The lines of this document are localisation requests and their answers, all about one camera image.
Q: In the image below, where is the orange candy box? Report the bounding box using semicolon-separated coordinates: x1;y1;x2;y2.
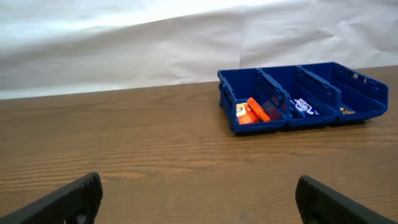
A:
246;97;272;123
236;103;255;125

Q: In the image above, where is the blue tray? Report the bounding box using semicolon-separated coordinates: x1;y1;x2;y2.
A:
217;61;389;136

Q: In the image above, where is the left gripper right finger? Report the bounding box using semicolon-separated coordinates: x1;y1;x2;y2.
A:
295;174;398;224

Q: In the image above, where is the blue candy pack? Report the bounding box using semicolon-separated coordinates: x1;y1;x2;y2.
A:
294;98;320;118

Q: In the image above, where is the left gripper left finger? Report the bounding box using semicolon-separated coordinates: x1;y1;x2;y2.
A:
0;172;104;224

